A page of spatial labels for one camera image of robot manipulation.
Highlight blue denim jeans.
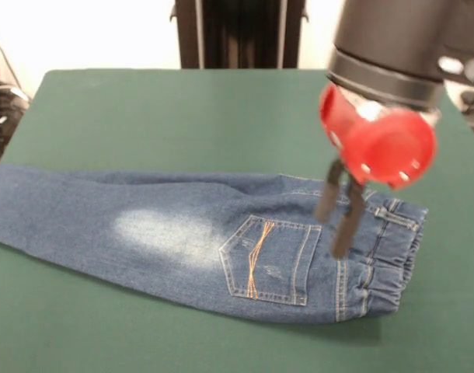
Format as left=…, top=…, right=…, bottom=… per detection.
left=0, top=162, right=430, bottom=326

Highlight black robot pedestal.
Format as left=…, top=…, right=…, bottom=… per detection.
left=169, top=0, right=311, bottom=70

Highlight dark green table cloth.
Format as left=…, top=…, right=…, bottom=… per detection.
left=0, top=68, right=474, bottom=373

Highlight thin grey cable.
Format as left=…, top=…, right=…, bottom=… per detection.
left=0, top=31, right=30, bottom=104

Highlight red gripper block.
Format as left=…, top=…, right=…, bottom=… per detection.
left=313, top=83, right=438, bottom=260

